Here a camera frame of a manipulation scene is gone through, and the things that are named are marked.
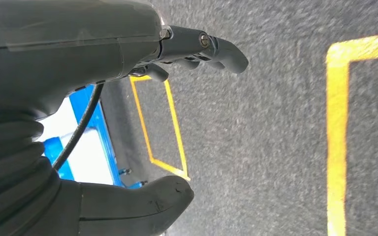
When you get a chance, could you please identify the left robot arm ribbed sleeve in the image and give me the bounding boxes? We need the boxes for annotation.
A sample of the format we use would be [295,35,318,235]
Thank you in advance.
[0,109,63,236]

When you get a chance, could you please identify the black camera cable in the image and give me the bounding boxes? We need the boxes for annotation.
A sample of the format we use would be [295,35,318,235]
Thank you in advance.
[52,83,105,172]

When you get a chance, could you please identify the yellow floor tape square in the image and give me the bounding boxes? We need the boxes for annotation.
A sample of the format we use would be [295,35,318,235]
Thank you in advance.
[326,32,378,236]
[129,75,191,182]

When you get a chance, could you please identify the large blue metal shelf rack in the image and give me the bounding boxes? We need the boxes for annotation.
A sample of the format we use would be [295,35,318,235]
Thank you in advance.
[42,84,148,190]

